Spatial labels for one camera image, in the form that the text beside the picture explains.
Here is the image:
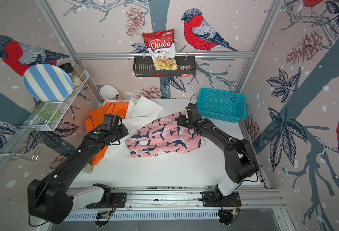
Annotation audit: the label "red Chuba chips bag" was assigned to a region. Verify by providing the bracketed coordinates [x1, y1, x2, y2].
[142, 29, 178, 71]

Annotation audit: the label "white cloth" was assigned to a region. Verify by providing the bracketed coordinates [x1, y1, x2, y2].
[104, 96, 164, 159]

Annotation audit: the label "teal plastic basket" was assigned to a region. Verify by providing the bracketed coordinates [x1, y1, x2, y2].
[197, 88, 247, 123]

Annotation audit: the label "dark lid spice jar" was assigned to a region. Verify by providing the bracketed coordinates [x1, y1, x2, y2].
[59, 63, 82, 87]

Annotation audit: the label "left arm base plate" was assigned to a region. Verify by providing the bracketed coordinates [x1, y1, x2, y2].
[86, 192, 127, 209]

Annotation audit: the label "blue white striped plate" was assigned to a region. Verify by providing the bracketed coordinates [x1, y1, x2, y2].
[23, 64, 74, 103]

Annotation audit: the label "metal wire wall hooks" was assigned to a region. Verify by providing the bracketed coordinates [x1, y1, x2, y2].
[0, 126, 46, 161]

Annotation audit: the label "pink shark print shorts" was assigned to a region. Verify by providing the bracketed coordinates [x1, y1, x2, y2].
[126, 111, 205, 158]

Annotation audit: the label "aluminium front rail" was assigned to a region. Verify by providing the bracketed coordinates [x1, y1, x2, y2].
[112, 185, 286, 210]

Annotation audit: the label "black wire wall basket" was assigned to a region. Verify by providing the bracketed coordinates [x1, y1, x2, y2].
[133, 56, 196, 78]

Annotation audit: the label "clear acrylic wall shelf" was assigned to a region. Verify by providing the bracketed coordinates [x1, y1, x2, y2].
[24, 70, 90, 131]

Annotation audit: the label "white patterned cup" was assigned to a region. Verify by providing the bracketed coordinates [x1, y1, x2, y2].
[100, 85, 122, 103]

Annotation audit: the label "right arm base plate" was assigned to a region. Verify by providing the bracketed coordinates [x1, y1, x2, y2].
[201, 191, 242, 208]

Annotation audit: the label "orange cloth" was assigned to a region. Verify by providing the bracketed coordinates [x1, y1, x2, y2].
[85, 103, 129, 166]

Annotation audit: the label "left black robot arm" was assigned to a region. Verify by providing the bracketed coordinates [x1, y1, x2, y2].
[27, 114, 129, 224]

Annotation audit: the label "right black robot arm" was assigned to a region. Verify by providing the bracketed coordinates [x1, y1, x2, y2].
[177, 103, 259, 197]

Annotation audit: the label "green glass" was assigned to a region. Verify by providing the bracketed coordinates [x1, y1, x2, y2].
[34, 102, 60, 121]

